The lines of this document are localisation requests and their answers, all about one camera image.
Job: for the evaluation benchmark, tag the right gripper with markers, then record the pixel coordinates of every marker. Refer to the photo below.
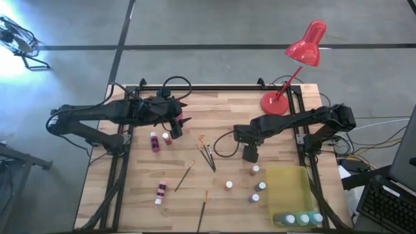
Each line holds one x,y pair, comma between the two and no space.
247,135

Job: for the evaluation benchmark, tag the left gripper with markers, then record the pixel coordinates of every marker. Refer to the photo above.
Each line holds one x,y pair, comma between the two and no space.
161,110

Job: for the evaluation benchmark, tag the red plastic cup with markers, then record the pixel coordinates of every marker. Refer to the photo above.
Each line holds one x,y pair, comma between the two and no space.
179,116

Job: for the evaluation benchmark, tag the ochre yellow paint bottle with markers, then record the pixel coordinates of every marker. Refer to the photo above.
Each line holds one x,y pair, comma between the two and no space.
254,170

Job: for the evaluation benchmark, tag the black paintbrush orange bristles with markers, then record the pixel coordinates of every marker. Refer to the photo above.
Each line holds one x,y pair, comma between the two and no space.
201,139

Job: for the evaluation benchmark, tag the magenta paint bottle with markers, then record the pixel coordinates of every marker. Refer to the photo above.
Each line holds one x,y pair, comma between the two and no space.
155,143

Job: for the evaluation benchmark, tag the light blue paint bottle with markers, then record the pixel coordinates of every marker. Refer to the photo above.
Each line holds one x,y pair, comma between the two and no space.
254,198

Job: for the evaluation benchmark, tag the thin black paintbrush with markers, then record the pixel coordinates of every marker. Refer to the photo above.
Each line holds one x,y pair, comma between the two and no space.
184,176

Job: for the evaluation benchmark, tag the large dark teal bottle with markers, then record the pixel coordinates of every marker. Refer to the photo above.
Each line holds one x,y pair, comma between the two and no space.
284,220

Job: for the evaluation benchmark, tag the wide black paintbrush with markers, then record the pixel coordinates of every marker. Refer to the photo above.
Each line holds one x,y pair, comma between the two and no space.
202,211

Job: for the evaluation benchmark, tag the large green bottle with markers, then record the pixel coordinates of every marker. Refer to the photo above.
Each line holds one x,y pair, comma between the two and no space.
303,219

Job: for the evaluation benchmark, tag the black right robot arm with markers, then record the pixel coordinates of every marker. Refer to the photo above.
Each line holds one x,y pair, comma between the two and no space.
292,120

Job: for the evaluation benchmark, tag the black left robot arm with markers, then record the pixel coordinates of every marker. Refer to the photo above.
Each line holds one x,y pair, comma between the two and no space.
84,112

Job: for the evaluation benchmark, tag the red orange paint bottle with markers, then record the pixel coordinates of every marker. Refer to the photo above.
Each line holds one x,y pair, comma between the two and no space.
167,139

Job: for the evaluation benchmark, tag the deep blue paint bottle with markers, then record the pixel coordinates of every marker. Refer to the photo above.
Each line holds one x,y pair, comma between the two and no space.
260,187

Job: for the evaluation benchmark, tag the pink paint bottle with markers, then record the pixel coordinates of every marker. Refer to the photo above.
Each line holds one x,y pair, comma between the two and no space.
161,191

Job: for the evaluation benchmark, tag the yellow translucent tray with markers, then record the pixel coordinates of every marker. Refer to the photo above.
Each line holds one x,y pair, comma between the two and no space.
286,188

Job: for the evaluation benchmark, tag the black power adapter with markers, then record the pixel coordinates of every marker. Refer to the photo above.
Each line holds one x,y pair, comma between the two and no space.
354,165

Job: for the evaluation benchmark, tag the red desk lamp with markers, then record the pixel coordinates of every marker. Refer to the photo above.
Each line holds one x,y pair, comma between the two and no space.
307,48

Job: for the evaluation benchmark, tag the black keyboard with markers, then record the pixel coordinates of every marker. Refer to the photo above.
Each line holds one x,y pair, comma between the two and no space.
383,204

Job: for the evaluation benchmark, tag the operator computer monitor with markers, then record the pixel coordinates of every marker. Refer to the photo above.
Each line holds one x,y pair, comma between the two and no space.
404,156

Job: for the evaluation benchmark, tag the black equipment stand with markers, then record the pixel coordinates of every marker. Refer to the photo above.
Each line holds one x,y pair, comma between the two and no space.
19,156

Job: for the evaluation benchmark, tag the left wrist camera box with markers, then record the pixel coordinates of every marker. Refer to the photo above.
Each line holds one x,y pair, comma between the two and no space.
164,92

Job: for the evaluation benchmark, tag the black aluminium frame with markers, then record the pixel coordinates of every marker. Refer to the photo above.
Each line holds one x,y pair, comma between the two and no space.
211,87

